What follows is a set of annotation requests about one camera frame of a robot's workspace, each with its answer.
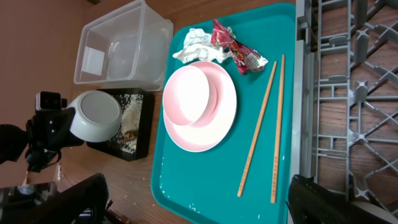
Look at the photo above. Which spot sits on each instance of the black food waste tray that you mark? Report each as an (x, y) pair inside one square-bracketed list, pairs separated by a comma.
[(131, 142)]

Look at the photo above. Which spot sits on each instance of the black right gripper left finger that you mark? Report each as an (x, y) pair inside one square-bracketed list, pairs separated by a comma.
[(84, 202)]

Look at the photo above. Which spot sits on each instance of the white napkin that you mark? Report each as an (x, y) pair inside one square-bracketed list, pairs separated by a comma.
[(197, 45)]

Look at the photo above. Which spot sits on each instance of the pink bowl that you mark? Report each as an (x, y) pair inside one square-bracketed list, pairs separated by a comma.
[(189, 96)]

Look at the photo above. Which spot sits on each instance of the grey bowl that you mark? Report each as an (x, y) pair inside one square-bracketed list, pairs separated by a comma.
[(97, 116)]

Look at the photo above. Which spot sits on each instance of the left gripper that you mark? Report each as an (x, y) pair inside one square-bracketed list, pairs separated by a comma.
[(48, 131)]

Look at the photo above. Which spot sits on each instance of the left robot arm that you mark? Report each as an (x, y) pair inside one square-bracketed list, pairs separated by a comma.
[(14, 142)]

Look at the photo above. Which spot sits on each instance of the pink plate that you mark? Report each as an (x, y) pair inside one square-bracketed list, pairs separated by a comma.
[(208, 133)]

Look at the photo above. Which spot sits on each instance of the wooden chopstick left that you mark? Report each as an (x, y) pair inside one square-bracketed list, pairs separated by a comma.
[(256, 132)]

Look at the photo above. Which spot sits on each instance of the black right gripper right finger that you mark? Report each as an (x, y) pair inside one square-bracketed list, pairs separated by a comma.
[(309, 202)]

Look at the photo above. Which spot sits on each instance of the red snack wrapper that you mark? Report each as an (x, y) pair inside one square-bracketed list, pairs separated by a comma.
[(245, 58)]

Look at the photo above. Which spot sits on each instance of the clear plastic bin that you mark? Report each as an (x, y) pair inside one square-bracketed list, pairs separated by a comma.
[(127, 47)]

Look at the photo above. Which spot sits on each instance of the teal plastic tray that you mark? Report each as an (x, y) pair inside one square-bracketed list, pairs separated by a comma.
[(202, 186)]

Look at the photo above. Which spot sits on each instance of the grey dish rack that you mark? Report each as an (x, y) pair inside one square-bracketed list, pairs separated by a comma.
[(344, 125)]

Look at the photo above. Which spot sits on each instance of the wooden chopstick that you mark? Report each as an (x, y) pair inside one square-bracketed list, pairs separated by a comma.
[(256, 132), (278, 132)]

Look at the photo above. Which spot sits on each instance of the wooden chopstick right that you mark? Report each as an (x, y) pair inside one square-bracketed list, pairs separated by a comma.
[(278, 132)]

